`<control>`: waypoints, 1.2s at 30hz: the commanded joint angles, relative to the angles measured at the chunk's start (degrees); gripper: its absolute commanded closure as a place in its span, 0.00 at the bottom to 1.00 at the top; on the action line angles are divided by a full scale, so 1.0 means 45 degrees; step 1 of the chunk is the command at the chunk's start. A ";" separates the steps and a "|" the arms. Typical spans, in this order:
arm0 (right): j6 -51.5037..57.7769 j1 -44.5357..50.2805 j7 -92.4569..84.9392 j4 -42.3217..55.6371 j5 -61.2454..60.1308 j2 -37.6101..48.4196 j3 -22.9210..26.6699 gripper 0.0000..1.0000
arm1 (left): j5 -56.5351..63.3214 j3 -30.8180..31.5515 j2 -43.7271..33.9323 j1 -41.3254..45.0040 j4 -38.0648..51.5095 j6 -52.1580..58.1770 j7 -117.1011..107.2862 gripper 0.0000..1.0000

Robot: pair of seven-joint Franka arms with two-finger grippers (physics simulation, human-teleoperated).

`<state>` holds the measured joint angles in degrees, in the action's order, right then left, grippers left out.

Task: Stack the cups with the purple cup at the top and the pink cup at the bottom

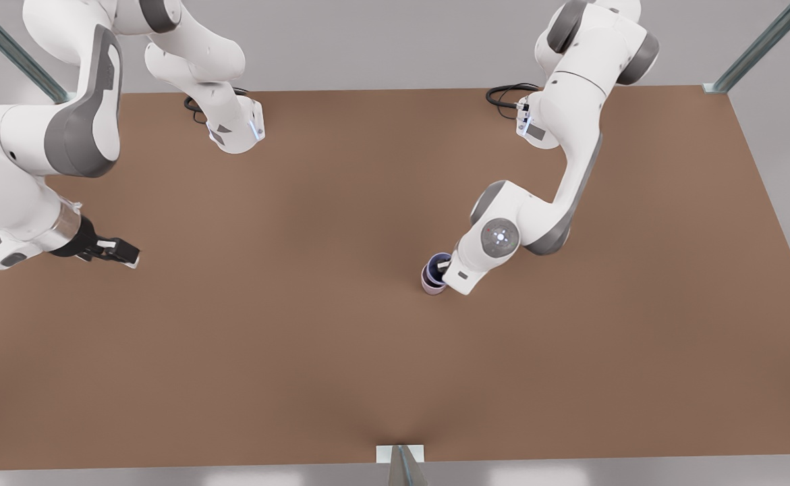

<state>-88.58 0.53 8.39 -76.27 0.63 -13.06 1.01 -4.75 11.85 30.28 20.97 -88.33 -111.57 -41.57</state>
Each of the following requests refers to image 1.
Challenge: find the silver frame post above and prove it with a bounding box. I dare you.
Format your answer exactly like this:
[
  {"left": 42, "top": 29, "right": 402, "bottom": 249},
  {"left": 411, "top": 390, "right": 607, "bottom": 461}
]
[
  {"left": 0, "top": 0, "right": 73, "bottom": 104},
  {"left": 702, "top": 0, "right": 790, "bottom": 95},
  {"left": 376, "top": 444, "right": 428, "bottom": 486}
]

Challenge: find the purple cup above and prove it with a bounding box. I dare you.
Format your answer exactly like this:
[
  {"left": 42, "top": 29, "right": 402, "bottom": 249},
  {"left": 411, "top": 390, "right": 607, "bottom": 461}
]
[{"left": 428, "top": 252, "right": 453, "bottom": 286}]

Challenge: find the black cable loop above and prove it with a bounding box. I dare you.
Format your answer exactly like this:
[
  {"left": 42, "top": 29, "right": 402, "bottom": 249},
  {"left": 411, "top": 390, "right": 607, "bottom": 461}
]
[
  {"left": 184, "top": 87, "right": 251, "bottom": 126},
  {"left": 486, "top": 82, "right": 542, "bottom": 121}
]

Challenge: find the pink cup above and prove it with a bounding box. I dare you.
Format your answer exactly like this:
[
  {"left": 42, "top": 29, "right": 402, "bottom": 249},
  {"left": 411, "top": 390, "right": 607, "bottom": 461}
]
[{"left": 421, "top": 264, "right": 449, "bottom": 296}]

